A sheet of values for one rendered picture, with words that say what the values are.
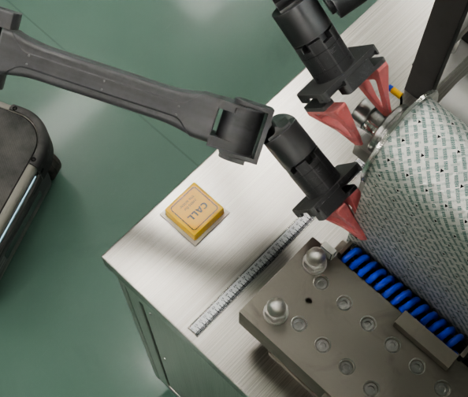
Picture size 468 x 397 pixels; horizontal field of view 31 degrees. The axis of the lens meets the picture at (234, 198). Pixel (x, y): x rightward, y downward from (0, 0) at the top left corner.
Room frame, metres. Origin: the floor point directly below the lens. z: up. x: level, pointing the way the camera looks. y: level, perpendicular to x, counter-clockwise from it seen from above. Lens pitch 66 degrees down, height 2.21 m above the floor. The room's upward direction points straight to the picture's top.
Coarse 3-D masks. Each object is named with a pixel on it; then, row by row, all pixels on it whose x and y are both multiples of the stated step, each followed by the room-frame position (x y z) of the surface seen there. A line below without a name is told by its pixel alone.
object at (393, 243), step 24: (360, 216) 0.46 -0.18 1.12; (384, 216) 0.44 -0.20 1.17; (360, 240) 0.45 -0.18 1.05; (384, 240) 0.43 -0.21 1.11; (408, 240) 0.41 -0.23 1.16; (384, 264) 0.42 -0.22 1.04; (408, 264) 0.40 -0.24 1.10; (432, 264) 0.38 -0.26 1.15; (408, 288) 0.39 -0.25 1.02; (432, 288) 0.37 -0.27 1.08; (456, 288) 0.35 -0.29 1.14; (456, 312) 0.34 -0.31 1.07
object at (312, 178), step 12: (312, 156) 0.54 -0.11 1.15; (324, 156) 0.54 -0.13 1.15; (300, 168) 0.52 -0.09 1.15; (312, 168) 0.52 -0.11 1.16; (324, 168) 0.52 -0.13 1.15; (336, 168) 0.55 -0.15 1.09; (348, 168) 0.53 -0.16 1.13; (360, 168) 0.53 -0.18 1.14; (300, 180) 0.51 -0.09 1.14; (312, 180) 0.50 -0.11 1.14; (324, 180) 0.50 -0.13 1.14; (336, 180) 0.51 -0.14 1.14; (348, 180) 0.51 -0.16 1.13; (312, 192) 0.49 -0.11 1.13; (324, 192) 0.49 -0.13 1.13; (300, 204) 0.49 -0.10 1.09; (312, 204) 0.47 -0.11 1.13; (300, 216) 0.47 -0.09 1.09; (312, 216) 0.46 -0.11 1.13
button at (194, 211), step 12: (192, 192) 0.59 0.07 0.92; (204, 192) 0.59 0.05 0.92; (180, 204) 0.56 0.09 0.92; (192, 204) 0.56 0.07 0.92; (204, 204) 0.56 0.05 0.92; (216, 204) 0.56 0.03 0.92; (168, 216) 0.55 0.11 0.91; (180, 216) 0.54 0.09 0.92; (192, 216) 0.54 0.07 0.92; (204, 216) 0.54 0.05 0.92; (216, 216) 0.54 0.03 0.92; (192, 228) 0.52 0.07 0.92; (204, 228) 0.52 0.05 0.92
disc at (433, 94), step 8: (424, 96) 0.53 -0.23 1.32; (432, 96) 0.55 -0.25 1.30; (416, 104) 0.52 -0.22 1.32; (408, 112) 0.51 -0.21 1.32; (400, 120) 0.50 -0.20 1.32; (392, 128) 0.49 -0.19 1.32; (384, 136) 0.48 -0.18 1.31; (376, 152) 0.47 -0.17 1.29; (368, 160) 0.47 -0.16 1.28; (368, 168) 0.46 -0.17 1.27
